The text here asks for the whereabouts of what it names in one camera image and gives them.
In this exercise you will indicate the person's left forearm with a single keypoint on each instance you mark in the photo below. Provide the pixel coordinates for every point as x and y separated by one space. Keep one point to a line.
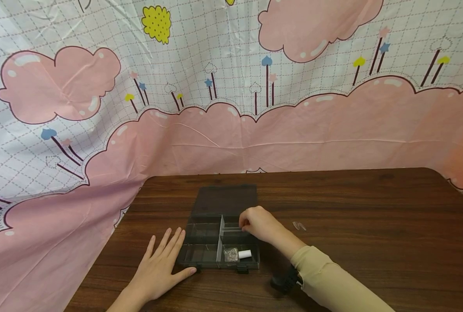
128 300

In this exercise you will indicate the person's right forearm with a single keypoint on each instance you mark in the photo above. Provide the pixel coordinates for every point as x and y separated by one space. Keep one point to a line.
332 284

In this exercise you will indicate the person's right fingers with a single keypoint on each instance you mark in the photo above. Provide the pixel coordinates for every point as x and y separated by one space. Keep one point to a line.
246 223

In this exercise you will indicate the person's left ring finger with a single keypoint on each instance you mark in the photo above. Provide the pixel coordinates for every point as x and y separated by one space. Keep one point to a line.
163 242

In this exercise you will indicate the person's right hand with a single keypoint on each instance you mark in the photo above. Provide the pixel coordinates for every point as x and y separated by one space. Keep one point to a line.
261 224

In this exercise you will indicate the person's left thumb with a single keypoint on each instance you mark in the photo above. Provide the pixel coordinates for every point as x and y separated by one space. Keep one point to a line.
185 272

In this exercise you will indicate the dark clear compartment box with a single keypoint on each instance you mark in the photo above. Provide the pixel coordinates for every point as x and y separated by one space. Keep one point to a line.
219 225

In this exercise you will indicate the person's left little finger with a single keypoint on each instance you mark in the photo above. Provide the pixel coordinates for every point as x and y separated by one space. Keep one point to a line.
151 248

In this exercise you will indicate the person's left middle finger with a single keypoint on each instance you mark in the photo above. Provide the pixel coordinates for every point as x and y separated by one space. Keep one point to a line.
173 243

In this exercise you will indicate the person's left hand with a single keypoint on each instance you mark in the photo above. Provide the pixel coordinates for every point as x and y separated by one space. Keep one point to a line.
157 271

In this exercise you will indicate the clear plastic piece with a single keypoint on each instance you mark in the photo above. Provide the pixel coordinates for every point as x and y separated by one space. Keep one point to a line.
302 226
296 224

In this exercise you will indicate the black wrist band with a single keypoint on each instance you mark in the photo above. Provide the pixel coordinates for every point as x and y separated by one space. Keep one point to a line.
286 281

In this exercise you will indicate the person's left index finger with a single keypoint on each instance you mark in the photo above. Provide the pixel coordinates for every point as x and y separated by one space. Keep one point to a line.
180 243

